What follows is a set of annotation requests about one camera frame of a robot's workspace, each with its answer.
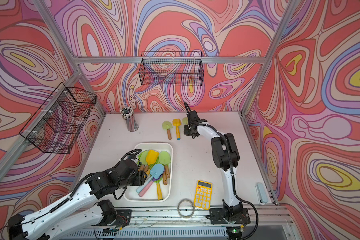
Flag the yellow shovel in box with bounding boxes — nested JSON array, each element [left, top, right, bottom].
[[144, 150, 159, 174]]

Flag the green shovel right in box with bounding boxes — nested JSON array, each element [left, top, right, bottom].
[[159, 151, 171, 185]]

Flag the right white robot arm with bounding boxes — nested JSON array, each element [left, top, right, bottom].
[[184, 102, 259, 228]]

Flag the green shovel left in box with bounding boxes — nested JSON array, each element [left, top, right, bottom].
[[139, 151, 149, 172]]

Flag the green shovel in box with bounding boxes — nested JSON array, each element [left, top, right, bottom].
[[155, 178, 163, 201], [159, 151, 171, 185], [139, 151, 149, 172]]

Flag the white plastic storage box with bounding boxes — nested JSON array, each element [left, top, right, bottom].
[[124, 142, 173, 203]]

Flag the clear cup of pens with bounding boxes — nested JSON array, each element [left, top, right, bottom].
[[120, 107, 139, 132]]

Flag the blue shovel pink handle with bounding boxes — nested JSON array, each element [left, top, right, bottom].
[[137, 164, 165, 198]]

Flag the yellow calculator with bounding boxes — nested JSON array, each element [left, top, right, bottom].
[[194, 180, 213, 210]]

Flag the black wire basket left wall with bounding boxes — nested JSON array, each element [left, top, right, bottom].
[[19, 83, 97, 154]]

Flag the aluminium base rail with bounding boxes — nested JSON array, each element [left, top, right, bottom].
[[58, 205, 301, 240]]

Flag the black wire basket wall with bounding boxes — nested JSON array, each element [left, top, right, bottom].
[[19, 83, 97, 154], [139, 51, 204, 87]]

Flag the green shovel in box front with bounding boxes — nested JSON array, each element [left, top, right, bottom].
[[155, 178, 163, 201]]

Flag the yellow plastic shovel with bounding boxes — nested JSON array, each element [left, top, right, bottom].
[[173, 119, 182, 140]]

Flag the green shovel wooden handle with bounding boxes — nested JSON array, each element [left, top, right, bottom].
[[162, 121, 173, 140], [182, 117, 189, 125]]

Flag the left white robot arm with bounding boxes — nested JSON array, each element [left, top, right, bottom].
[[7, 159, 148, 240]]

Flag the grey tape ring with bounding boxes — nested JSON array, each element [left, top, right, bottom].
[[176, 198, 196, 219]]

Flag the black wire basket back wall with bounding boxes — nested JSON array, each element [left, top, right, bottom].
[[139, 51, 204, 87]]

